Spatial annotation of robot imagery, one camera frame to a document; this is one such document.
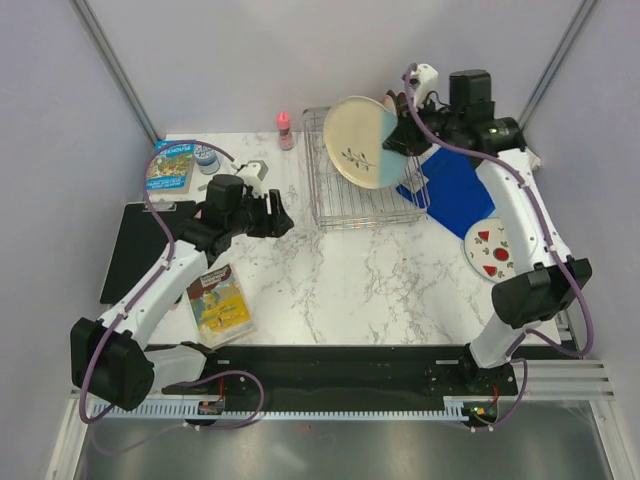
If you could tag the white slotted cable duct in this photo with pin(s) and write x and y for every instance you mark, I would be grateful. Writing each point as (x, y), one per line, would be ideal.
(183, 408)

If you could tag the white paper booklet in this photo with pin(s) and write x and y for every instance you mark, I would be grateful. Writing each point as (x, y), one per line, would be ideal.
(534, 161)

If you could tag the blue treehouse book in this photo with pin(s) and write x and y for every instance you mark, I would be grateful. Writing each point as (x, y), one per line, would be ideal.
(170, 171)

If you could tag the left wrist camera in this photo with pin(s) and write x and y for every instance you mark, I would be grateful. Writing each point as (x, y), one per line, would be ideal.
(253, 174)

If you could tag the cream and blue leaf plate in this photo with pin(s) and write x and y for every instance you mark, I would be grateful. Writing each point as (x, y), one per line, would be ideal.
(354, 131)

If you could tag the metal wire dish rack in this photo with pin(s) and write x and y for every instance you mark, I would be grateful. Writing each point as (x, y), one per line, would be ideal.
(337, 204)

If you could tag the pink paper sheet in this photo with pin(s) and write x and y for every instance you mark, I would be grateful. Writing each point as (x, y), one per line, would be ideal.
(176, 304)

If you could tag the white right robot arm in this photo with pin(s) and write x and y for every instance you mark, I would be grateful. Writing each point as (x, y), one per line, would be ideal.
(548, 278)

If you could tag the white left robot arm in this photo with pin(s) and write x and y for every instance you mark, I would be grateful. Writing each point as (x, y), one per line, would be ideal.
(109, 359)

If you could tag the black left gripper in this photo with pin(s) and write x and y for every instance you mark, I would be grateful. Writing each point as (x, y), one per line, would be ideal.
(272, 225)

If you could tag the watermelon pattern plate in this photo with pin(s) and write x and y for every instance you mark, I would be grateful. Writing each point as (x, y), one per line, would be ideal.
(487, 250)

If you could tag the blue plastic folder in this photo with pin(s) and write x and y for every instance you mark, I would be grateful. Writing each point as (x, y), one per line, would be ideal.
(449, 188)

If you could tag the small blue lidded jar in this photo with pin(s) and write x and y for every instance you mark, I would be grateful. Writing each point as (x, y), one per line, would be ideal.
(206, 159)

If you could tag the black clipboard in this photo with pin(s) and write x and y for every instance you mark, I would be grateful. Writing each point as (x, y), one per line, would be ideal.
(139, 244)

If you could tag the pink squeeze bottle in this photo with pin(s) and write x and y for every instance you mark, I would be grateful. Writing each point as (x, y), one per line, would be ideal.
(285, 138)

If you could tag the pink speckled plate in rack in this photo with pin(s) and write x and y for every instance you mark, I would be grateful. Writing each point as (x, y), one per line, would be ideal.
(388, 103)

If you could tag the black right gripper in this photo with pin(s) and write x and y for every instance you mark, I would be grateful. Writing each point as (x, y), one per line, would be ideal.
(404, 138)

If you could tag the illustrated yellow paperback book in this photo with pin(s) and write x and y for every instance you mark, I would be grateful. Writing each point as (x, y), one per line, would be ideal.
(219, 307)

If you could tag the black plate in rack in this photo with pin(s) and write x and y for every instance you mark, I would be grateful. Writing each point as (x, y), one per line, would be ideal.
(396, 103)

